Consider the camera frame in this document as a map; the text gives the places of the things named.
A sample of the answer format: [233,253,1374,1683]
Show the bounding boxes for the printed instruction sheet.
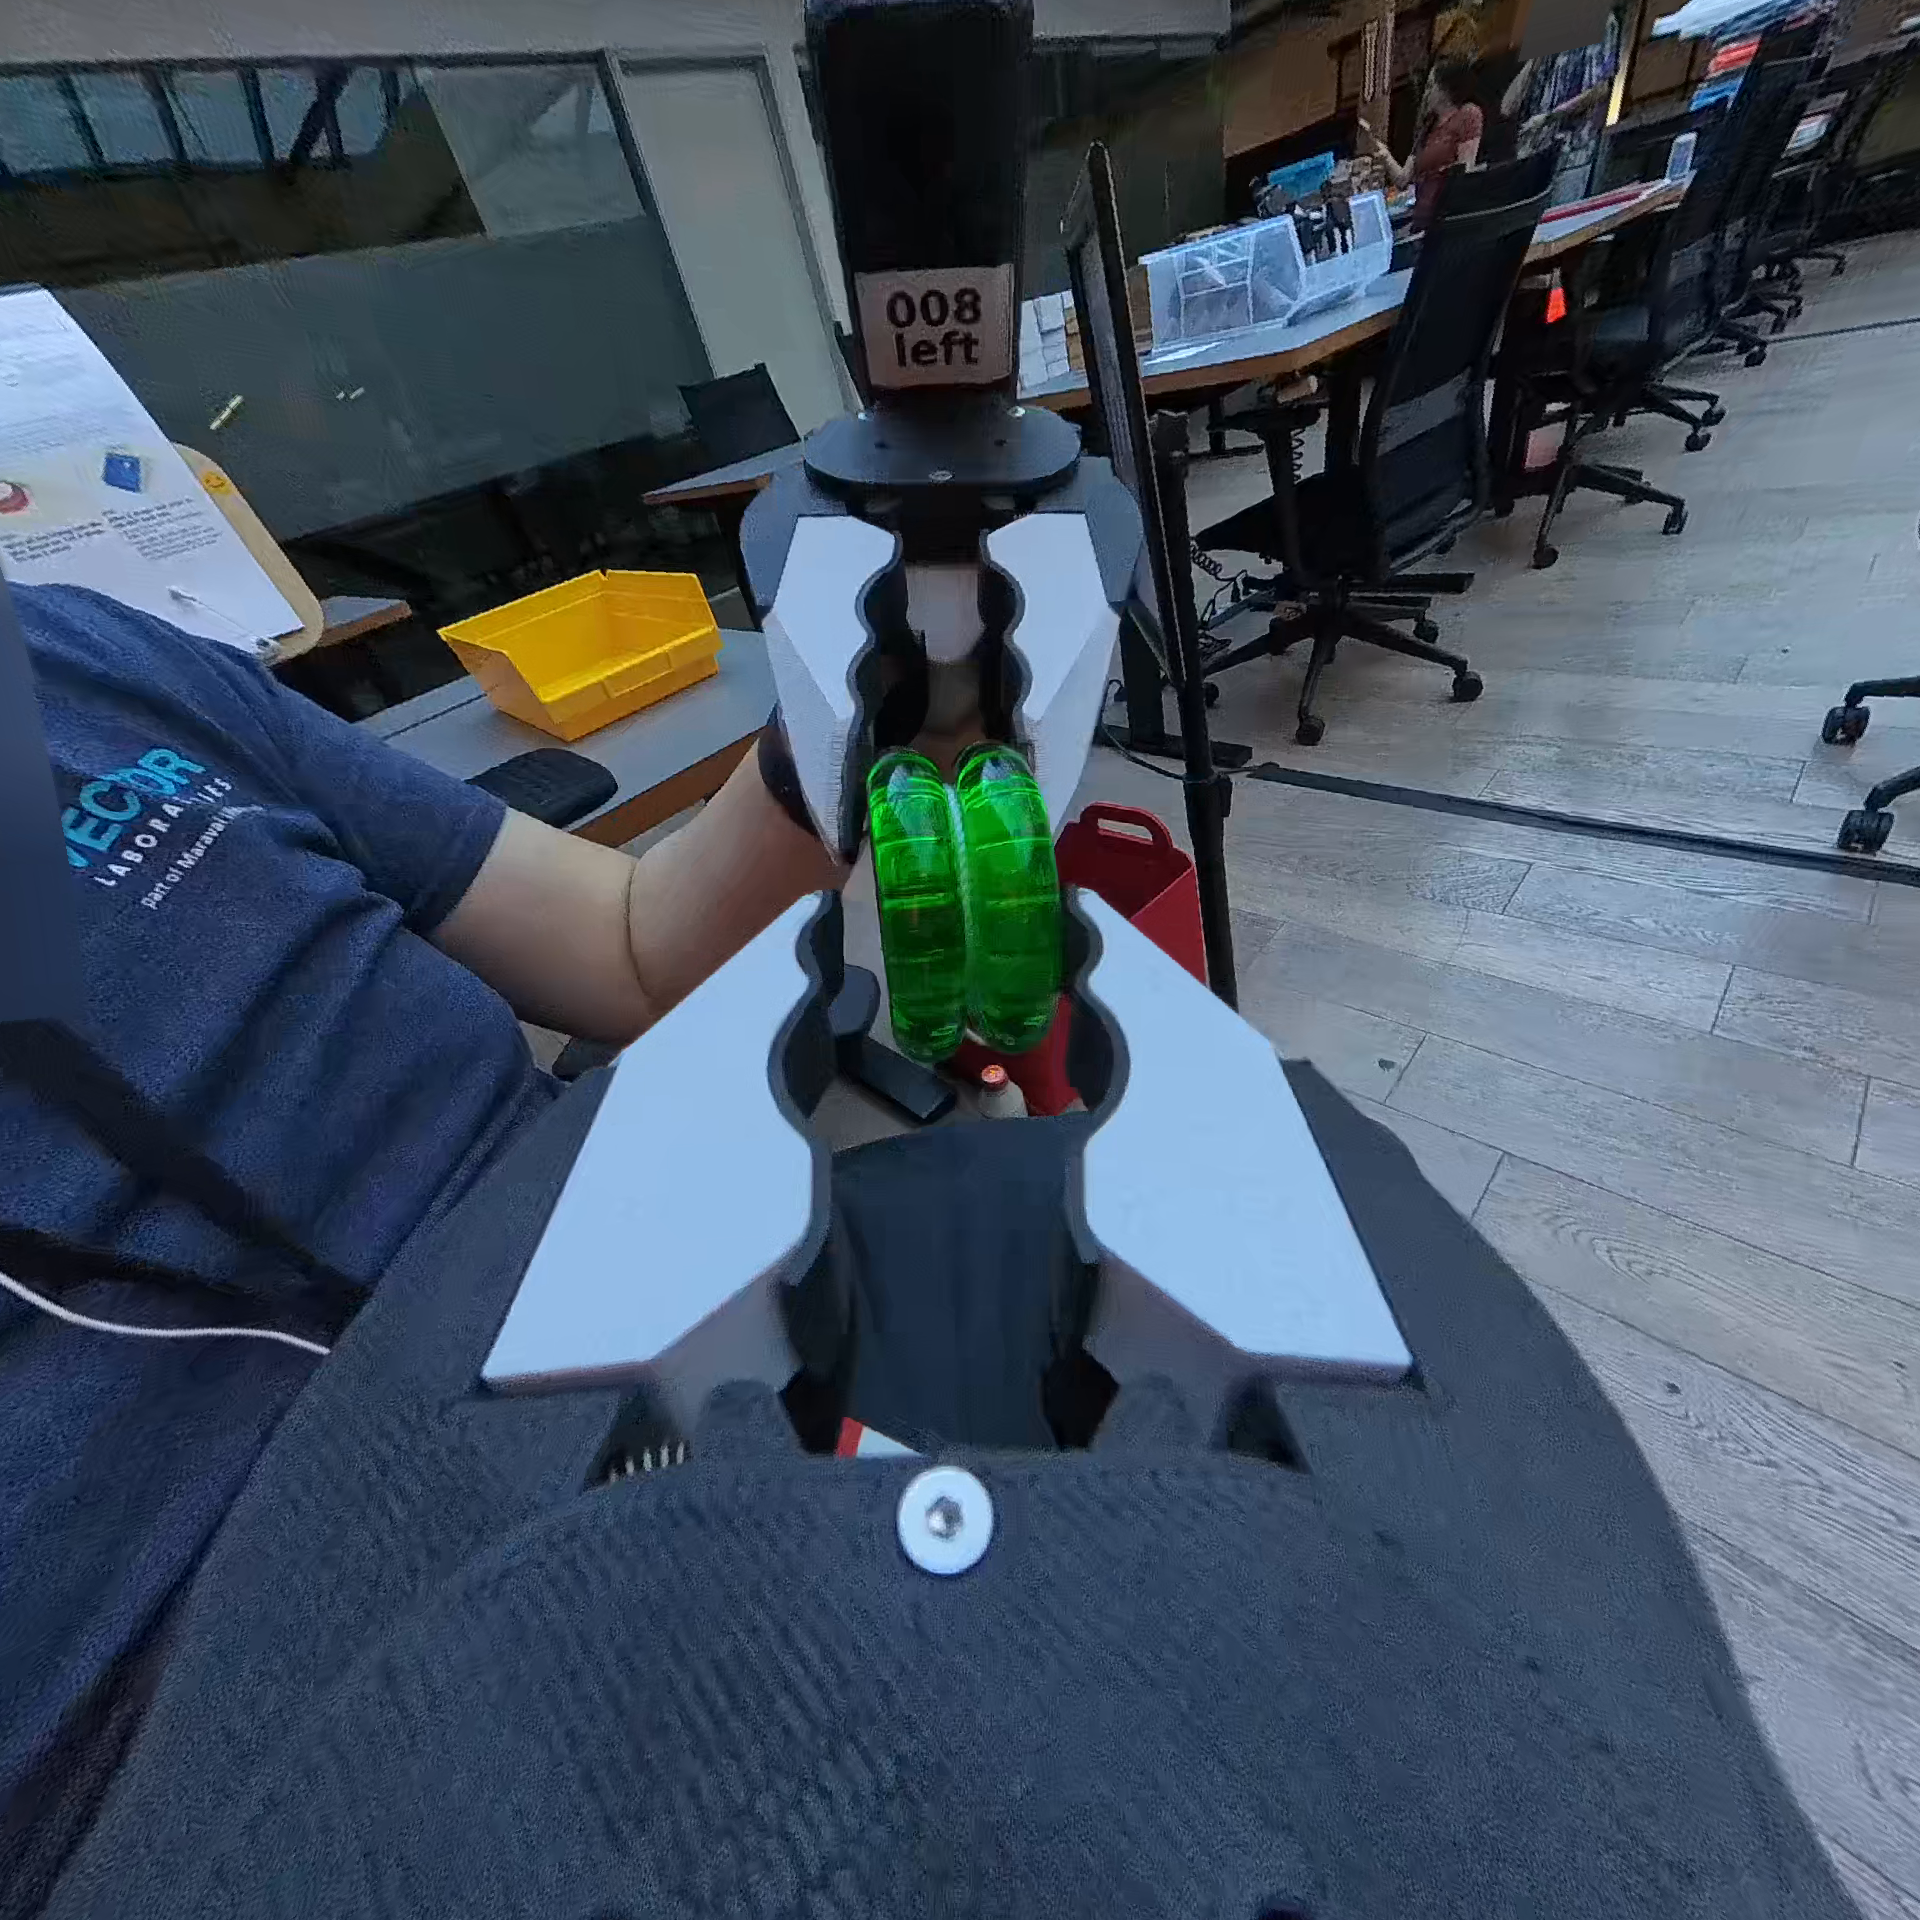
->
[0,285,303,656]

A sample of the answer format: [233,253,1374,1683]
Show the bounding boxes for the yellow plastic bin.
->
[436,567,726,744]

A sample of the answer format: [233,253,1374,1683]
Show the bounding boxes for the white cord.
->
[0,1265,337,1359]

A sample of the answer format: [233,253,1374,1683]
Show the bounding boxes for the grey desk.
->
[357,627,784,852]

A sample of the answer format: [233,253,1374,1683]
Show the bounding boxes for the black wrist rest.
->
[467,744,621,828]

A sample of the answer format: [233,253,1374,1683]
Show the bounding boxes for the black shoulder strap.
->
[0,1018,366,1309]

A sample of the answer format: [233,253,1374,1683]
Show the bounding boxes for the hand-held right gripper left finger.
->
[475,890,836,1454]

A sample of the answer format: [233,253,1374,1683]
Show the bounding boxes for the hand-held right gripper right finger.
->
[1057,887,1418,1454]

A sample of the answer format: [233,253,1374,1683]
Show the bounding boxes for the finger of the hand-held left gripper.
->
[762,513,911,870]
[984,513,1127,822]

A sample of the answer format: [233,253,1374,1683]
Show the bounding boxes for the green yoyo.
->
[864,740,1066,1068]

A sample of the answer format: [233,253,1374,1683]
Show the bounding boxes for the black office chair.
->
[1198,139,1564,747]
[1817,672,1920,859]
[677,362,807,477]
[1494,59,1730,570]

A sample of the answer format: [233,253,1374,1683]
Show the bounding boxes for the black floor stand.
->
[1061,139,1256,1010]

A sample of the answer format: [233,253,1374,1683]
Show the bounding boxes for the person's blue shirt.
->
[0,580,561,1814]

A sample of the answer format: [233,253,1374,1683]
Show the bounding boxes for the person's dark pants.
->
[824,1118,1089,1454]

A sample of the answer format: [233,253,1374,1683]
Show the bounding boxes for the wooden clipboard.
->
[169,440,331,666]

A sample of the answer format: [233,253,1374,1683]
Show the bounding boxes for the clear plastic organizer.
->
[1137,207,1402,343]

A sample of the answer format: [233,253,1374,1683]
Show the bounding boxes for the red container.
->
[977,801,1212,1121]

